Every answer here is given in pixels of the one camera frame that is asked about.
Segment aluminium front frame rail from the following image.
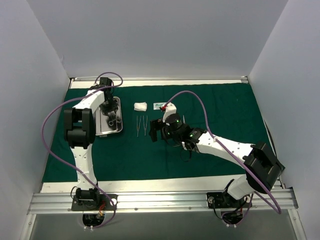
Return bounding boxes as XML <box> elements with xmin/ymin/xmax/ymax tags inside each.
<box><xmin>27</xmin><ymin>188</ymin><xmax>298</xmax><ymax>215</ymax></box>

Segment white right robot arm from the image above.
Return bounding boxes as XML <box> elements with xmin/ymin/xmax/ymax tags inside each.
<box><xmin>149</xmin><ymin>113</ymin><xmax>285</xmax><ymax>207</ymax></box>

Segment aluminium back frame rail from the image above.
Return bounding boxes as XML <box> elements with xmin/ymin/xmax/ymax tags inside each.
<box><xmin>72</xmin><ymin>75</ymin><xmax>249</xmax><ymax>81</ymax></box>

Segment dark green surgical drape cloth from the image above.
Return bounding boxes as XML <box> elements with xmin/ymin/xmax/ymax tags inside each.
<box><xmin>41</xmin><ymin>83</ymin><xmax>286</xmax><ymax>183</ymax></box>

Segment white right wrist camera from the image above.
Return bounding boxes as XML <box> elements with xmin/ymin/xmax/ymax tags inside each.
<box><xmin>160</xmin><ymin>102</ymin><xmax>177</xmax><ymax>123</ymax></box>

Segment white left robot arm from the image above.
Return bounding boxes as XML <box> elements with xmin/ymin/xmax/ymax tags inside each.
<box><xmin>63</xmin><ymin>77</ymin><xmax>123</xmax><ymax>210</ymax></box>

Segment white gauze pad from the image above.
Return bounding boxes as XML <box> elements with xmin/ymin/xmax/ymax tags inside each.
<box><xmin>133</xmin><ymin>102</ymin><xmax>148</xmax><ymax>112</ymax></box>

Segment stainless steel instrument tray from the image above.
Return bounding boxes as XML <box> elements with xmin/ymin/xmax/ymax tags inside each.
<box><xmin>94</xmin><ymin>96</ymin><xmax>123</xmax><ymax>137</ymax></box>

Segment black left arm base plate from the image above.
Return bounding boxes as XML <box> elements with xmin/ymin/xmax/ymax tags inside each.
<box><xmin>71</xmin><ymin>194</ymin><xmax>115</xmax><ymax>211</ymax></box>

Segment white green labelled packet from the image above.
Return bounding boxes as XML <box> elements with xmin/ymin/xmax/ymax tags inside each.
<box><xmin>153</xmin><ymin>102</ymin><xmax>166</xmax><ymax>111</ymax></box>

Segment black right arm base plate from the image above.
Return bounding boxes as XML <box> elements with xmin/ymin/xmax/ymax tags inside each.
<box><xmin>206</xmin><ymin>192</ymin><xmax>250</xmax><ymax>209</ymax></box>

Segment steel tweezers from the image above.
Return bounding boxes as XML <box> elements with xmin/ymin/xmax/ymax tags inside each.
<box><xmin>136</xmin><ymin>116</ymin><xmax>142</xmax><ymax>137</ymax></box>
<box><xmin>142</xmin><ymin>116</ymin><xmax>148</xmax><ymax>136</ymax></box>

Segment steel surgical scissors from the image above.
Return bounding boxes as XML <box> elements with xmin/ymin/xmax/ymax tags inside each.
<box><xmin>107</xmin><ymin>117</ymin><xmax>122</xmax><ymax>127</ymax></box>

